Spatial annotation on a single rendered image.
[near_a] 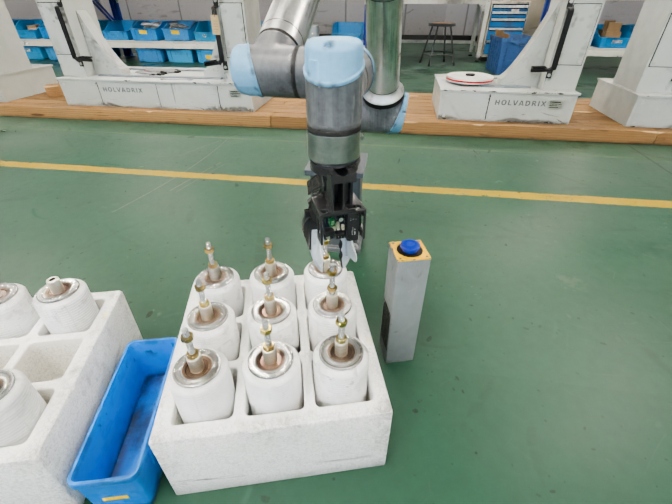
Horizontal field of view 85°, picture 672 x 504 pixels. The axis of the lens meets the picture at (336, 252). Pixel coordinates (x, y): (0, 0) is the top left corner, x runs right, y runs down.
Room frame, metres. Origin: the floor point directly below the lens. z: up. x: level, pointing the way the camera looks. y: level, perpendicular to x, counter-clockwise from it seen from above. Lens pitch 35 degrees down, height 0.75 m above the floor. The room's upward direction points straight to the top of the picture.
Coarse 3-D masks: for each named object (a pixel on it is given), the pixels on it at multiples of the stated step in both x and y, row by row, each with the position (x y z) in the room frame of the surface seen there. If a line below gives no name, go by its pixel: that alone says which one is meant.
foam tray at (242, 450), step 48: (192, 288) 0.67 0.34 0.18; (240, 336) 0.56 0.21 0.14; (240, 384) 0.40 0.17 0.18; (384, 384) 0.41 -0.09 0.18; (192, 432) 0.32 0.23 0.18; (240, 432) 0.32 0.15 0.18; (288, 432) 0.33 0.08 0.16; (336, 432) 0.34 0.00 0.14; (384, 432) 0.35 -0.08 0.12; (192, 480) 0.30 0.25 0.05; (240, 480) 0.31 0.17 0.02
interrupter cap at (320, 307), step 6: (324, 294) 0.56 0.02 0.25; (342, 294) 0.56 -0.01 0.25; (318, 300) 0.54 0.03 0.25; (324, 300) 0.55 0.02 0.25; (342, 300) 0.54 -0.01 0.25; (348, 300) 0.54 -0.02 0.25; (318, 306) 0.53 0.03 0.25; (324, 306) 0.53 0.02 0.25; (342, 306) 0.53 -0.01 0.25; (348, 306) 0.53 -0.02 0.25; (318, 312) 0.51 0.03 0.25; (324, 312) 0.51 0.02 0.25; (330, 312) 0.51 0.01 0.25; (336, 312) 0.51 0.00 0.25; (348, 312) 0.51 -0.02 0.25; (330, 318) 0.50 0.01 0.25
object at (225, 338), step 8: (224, 304) 0.54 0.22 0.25; (232, 312) 0.52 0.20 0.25; (184, 320) 0.49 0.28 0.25; (232, 320) 0.50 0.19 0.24; (216, 328) 0.47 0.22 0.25; (224, 328) 0.48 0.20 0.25; (232, 328) 0.49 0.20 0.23; (200, 336) 0.46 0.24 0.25; (208, 336) 0.46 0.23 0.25; (216, 336) 0.46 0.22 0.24; (224, 336) 0.47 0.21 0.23; (232, 336) 0.49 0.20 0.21; (200, 344) 0.46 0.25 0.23; (208, 344) 0.46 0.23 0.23; (216, 344) 0.46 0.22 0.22; (224, 344) 0.47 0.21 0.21; (232, 344) 0.48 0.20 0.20; (224, 352) 0.47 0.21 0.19; (232, 352) 0.48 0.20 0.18; (232, 360) 0.47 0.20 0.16
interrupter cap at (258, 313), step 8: (256, 304) 0.53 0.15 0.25; (280, 304) 0.53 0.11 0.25; (288, 304) 0.53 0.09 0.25; (256, 312) 0.51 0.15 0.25; (264, 312) 0.51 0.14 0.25; (280, 312) 0.51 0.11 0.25; (288, 312) 0.51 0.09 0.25; (256, 320) 0.49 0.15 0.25; (272, 320) 0.49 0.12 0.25; (280, 320) 0.49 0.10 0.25
